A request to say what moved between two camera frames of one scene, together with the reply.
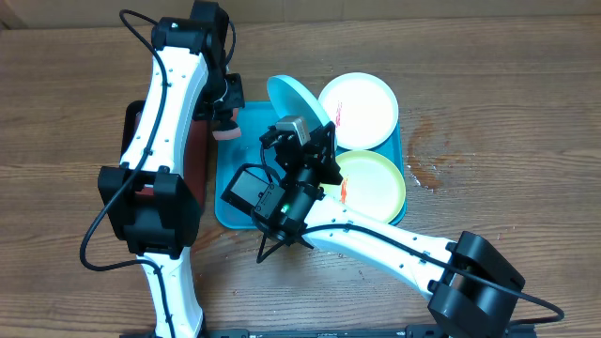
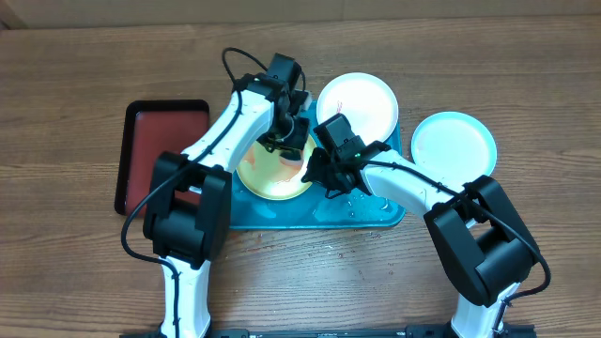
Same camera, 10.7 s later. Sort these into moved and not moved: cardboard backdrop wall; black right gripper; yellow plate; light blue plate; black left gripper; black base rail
Moved: light blue plate; black right gripper; yellow plate; black left gripper
Not moved: cardboard backdrop wall; black base rail
